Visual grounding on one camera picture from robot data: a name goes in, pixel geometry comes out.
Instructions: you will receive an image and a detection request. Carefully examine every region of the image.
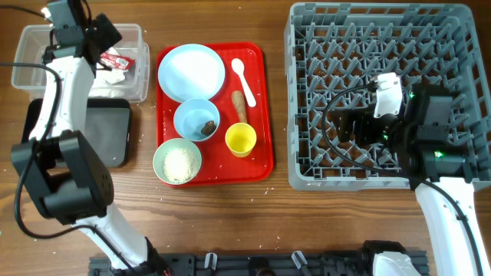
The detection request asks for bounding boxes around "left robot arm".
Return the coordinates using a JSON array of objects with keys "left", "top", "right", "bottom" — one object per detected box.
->
[{"left": 11, "top": 14, "right": 171, "bottom": 275}]

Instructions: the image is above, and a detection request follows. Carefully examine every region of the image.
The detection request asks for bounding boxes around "yellow plastic cup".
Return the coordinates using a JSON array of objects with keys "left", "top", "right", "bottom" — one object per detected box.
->
[{"left": 225, "top": 123, "right": 257, "bottom": 158}]

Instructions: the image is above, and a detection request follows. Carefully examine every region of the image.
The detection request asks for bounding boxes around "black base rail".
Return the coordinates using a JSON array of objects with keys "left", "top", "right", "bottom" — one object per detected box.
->
[{"left": 88, "top": 250, "right": 430, "bottom": 276}]

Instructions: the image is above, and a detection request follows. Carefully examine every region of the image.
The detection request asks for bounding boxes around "light blue plate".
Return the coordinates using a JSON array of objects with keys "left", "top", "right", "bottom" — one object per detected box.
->
[{"left": 157, "top": 44, "right": 226, "bottom": 103}]

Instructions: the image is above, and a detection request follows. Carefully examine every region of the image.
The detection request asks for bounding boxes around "black waste tray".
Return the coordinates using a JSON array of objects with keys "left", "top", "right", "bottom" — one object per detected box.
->
[{"left": 37, "top": 98, "right": 131, "bottom": 169}]

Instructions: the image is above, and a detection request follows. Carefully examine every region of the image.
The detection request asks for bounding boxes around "red sauce packet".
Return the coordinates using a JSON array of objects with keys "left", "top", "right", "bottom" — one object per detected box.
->
[{"left": 101, "top": 52, "right": 135, "bottom": 71}]

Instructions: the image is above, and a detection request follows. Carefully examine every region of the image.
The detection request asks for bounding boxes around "light blue bowl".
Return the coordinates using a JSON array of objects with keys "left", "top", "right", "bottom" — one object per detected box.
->
[{"left": 173, "top": 99, "right": 220, "bottom": 142}]

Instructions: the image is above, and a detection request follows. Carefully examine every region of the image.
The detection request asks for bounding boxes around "red plastic tray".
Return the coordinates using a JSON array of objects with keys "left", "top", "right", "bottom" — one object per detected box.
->
[{"left": 157, "top": 42, "right": 274, "bottom": 188}]

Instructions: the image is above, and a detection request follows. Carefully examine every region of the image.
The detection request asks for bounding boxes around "brown food scrap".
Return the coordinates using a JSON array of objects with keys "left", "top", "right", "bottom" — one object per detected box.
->
[{"left": 201, "top": 120, "right": 217, "bottom": 136}]

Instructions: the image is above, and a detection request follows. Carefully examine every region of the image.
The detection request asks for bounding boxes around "clear plastic storage box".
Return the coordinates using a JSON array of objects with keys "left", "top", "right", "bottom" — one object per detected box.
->
[{"left": 12, "top": 24, "right": 150, "bottom": 103}]

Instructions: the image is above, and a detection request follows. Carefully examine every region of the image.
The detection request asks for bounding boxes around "white plastic spoon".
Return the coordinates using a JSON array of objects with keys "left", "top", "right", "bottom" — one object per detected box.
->
[{"left": 231, "top": 58, "right": 257, "bottom": 107}]

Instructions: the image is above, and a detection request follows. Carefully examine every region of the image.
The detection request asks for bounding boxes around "brown root vegetable stick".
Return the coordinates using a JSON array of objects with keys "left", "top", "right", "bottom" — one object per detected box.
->
[{"left": 231, "top": 90, "right": 248, "bottom": 123}]

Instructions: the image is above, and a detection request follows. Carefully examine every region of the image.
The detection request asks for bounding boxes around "white tissue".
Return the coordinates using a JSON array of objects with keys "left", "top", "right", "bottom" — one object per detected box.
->
[{"left": 94, "top": 69, "right": 125, "bottom": 86}]

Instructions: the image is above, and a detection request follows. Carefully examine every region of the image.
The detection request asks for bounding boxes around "grey dishwasher rack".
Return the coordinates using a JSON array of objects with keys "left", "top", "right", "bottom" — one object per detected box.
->
[{"left": 284, "top": 2, "right": 490, "bottom": 191}]

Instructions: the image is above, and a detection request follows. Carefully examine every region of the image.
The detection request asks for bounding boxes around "pile of white rice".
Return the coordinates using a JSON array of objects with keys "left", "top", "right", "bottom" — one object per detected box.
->
[{"left": 163, "top": 148, "right": 200, "bottom": 184}]

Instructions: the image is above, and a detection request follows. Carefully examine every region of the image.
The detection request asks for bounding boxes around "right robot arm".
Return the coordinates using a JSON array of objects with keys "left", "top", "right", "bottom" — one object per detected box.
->
[{"left": 325, "top": 84, "right": 490, "bottom": 275}]

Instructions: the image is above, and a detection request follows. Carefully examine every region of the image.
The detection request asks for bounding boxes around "pale green rice bowl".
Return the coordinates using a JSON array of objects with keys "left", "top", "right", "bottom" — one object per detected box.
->
[{"left": 153, "top": 138, "right": 202, "bottom": 186}]

